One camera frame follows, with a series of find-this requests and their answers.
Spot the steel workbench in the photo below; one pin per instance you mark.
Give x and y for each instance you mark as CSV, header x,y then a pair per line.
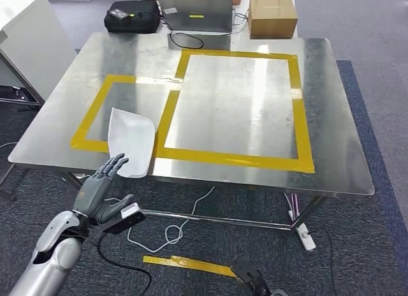
x,y
335,116

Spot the white car mirror cover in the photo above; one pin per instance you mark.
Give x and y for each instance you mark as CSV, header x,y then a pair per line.
x,y
133,137

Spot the white power strip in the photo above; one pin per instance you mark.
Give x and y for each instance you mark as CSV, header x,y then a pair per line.
x,y
306,238

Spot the black bag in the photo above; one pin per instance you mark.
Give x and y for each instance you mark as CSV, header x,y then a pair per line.
x,y
140,21

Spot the brown cardboard box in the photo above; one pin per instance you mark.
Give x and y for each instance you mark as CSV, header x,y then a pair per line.
x,y
271,17

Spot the steel side table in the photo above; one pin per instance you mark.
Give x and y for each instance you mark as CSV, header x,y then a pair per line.
x,y
22,102

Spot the silver laptop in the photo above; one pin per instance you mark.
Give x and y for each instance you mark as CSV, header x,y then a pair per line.
x,y
207,6

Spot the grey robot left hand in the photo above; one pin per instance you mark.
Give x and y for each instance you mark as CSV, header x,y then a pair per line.
x,y
92,197

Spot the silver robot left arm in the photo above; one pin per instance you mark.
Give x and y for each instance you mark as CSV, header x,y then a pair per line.
x,y
54,260

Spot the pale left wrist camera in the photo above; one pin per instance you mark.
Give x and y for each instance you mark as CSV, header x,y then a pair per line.
x,y
130,210

